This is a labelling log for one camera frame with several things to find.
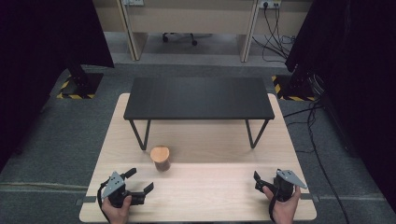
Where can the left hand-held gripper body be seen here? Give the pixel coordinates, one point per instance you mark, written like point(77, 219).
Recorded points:
point(116, 186)

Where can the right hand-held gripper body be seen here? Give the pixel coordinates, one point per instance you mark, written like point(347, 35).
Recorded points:
point(285, 186)

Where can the brown wooden cup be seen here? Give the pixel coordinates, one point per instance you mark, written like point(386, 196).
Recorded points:
point(160, 158)

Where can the person's right hand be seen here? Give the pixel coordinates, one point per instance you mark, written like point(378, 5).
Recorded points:
point(285, 211)

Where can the person's left hand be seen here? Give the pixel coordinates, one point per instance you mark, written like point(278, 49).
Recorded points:
point(116, 215)

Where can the grey tape strip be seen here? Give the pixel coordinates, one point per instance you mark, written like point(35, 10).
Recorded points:
point(310, 198)
point(86, 200)

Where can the black stand base striped tape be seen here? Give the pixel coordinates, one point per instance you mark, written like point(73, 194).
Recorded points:
point(81, 84)
point(295, 88)

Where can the black shelf with metal legs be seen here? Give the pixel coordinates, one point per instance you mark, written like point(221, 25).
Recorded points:
point(199, 98)

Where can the black curtain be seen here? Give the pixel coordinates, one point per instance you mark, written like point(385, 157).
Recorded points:
point(351, 77)
point(37, 62)

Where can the black office chair base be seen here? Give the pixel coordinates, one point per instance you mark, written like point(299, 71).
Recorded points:
point(179, 36)

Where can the beige office desk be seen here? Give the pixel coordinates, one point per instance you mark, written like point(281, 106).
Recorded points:
point(190, 18)

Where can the white wall socket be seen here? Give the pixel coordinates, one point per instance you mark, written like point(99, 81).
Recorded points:
point(269, 3)
point(133, 2)

